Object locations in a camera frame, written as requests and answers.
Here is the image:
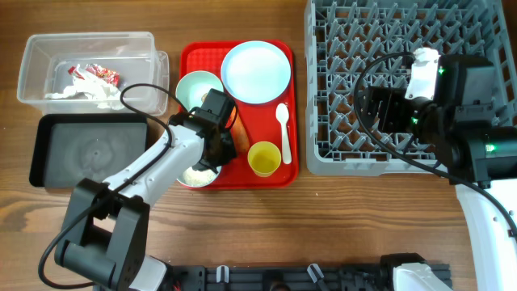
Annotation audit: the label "light blue bowl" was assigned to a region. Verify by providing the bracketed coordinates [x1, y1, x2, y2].
[177, 167, 222, 188]

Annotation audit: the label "white rice grains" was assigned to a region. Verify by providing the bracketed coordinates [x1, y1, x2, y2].
[183, 168, 217, 187]

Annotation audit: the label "yellow plastic cup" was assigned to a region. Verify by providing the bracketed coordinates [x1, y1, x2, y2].
[247, 141, 282, 178]

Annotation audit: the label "green bowl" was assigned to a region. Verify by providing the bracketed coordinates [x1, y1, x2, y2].
[175, 70, 224, 111]

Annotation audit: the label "white napkin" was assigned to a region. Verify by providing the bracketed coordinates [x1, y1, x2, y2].
[44, 65, 124, 111]

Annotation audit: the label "red snack wrapper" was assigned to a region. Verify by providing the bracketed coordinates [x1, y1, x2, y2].
[68, 64, 120, 87]

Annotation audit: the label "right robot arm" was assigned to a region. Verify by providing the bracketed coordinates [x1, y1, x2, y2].
[353, 52, 516, 290]

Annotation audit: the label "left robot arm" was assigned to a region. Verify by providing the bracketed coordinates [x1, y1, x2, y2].
[38, 89, 237, 290]

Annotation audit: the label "grey dishwasher rack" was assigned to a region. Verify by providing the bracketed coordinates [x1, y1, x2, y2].
[305, 0, 516, 176]

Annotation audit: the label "clear plastic waste bin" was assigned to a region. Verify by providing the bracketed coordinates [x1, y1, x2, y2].
[17, 32, 170, 114]

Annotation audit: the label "orange carrot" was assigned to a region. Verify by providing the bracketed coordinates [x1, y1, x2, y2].
[231, 112, 250, 154]

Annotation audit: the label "red serving tray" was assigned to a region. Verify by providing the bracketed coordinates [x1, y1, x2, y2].
[179, 40, 299, 191]

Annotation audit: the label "white plastic spoon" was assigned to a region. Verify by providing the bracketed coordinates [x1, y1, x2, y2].
[275, 103, 292, 164]

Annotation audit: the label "light blue plate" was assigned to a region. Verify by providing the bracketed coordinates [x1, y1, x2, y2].
[221, 40, 292, 104]

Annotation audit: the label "black rectangular tray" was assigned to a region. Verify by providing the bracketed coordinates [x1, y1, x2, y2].
[29, 113, 148, 188]

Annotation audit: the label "left black cable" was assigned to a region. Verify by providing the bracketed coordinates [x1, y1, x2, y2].
[38, 82, 191, 290]

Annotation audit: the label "black cable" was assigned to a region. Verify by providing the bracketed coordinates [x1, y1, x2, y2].
[38, 82, 191, 290]
[353, 51, 517, 239]

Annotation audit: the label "right black cable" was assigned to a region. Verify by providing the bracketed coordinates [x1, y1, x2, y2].
[353, 51, 517, 239]

